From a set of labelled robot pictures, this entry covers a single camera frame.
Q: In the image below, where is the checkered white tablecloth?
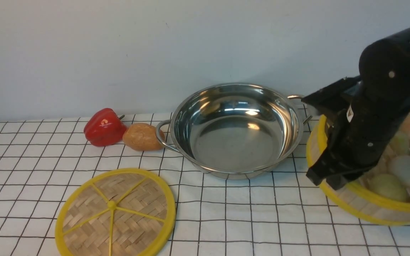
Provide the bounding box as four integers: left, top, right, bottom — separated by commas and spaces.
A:
0, 118, 410, 256

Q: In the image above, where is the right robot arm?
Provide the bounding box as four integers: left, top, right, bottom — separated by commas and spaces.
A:
302, 27, 410, 190

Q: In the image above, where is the white dumpling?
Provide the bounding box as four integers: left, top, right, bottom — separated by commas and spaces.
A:
388, 155, 410, 187

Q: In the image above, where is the bamboo steamer basket yellow rim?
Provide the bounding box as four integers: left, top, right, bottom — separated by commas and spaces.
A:
319, 113, 410, 226

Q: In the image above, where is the red bell pepper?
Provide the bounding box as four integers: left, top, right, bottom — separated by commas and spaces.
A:
83, 108, 127, 147

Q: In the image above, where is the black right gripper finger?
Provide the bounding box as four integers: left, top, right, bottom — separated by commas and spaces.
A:
306, 153, 347, 187

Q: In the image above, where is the bamboo steamer lid yellow rim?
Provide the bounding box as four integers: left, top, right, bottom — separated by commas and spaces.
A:
55, 168, 176, 256

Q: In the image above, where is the stainless steel pot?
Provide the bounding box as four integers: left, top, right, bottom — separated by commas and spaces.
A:
155, 83, 312, 180

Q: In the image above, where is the pale green dumpling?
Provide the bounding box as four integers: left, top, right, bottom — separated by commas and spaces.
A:
369, 174, 409, 202

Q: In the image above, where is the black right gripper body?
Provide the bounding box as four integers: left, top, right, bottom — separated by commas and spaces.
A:
323, 94, 410, 183

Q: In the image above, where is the brown potato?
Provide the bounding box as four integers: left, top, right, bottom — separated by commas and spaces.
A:
122, 123, 163, 151

